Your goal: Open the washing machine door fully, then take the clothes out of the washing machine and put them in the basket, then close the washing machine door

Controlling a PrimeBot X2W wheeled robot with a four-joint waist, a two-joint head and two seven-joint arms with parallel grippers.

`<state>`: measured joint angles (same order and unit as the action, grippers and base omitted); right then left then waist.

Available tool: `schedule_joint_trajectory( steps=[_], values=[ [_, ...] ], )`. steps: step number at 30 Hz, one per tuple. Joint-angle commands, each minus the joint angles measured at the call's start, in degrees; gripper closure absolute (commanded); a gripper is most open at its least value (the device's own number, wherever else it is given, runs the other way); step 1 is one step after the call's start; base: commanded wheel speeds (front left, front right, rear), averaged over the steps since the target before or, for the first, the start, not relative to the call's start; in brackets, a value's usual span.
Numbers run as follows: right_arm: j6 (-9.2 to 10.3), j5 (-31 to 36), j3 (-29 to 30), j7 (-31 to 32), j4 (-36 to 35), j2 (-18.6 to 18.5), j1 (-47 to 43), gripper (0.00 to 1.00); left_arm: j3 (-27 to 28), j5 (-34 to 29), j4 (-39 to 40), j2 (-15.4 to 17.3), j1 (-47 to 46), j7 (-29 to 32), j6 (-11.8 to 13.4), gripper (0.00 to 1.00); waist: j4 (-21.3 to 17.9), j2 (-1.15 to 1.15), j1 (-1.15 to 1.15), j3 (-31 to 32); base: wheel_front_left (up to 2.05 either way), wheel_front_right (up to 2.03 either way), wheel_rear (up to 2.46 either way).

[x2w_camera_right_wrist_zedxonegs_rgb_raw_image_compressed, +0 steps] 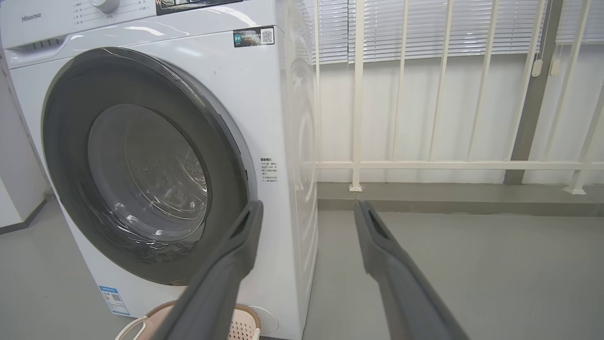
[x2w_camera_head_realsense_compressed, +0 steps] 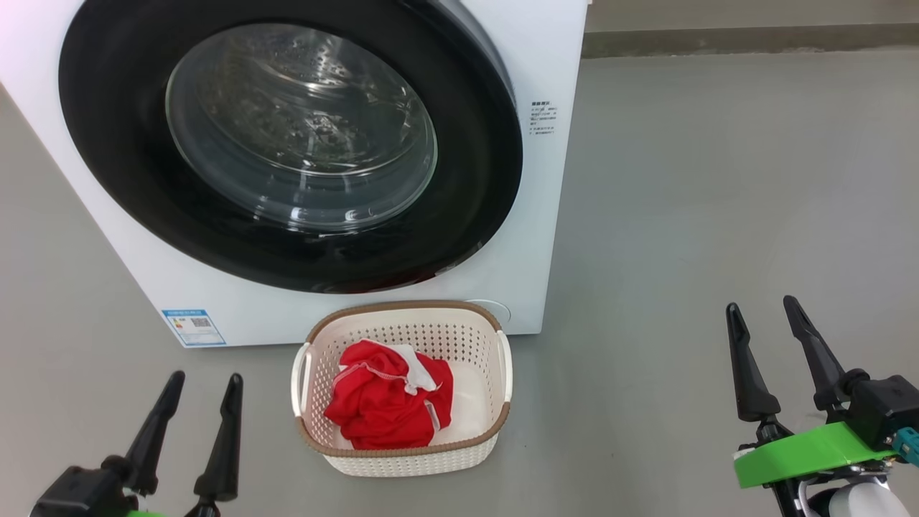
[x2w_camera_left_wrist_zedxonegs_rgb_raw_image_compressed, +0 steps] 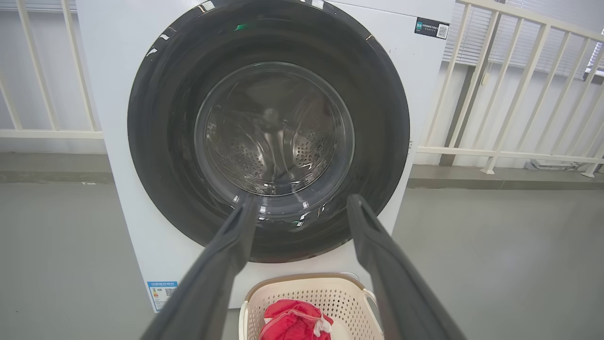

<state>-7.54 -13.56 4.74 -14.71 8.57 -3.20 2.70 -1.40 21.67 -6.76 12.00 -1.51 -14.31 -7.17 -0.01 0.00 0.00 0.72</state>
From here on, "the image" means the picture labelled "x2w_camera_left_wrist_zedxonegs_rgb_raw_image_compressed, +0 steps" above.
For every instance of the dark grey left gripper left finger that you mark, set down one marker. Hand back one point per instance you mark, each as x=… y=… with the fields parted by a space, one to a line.
x=207 y=293

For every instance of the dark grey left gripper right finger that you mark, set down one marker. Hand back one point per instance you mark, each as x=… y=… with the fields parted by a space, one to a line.
x=401 y=293

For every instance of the red and white garment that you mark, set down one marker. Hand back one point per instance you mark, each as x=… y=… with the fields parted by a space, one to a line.
x=292 y=321

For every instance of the glass washing machine door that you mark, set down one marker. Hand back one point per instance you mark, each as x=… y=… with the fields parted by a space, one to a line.
x=160 y=141

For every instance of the cream perforated basket brown rim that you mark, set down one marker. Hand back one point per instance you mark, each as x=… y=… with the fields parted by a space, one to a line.
x=349 y=302

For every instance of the white front-load washing machine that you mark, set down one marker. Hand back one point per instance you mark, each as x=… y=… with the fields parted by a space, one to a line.
x=141 y=212

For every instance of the blue energy label sticker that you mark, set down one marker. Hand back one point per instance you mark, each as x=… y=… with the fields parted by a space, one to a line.
x=162 y=295

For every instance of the cream metal railing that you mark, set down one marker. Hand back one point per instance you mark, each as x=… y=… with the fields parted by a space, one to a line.
x=47 y=134
x=500 y=155

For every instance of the black QR code label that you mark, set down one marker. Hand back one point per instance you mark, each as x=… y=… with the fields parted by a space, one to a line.
x=432 y=28

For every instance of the white window blinds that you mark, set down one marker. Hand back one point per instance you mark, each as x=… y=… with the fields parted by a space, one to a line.
x=509 y=47

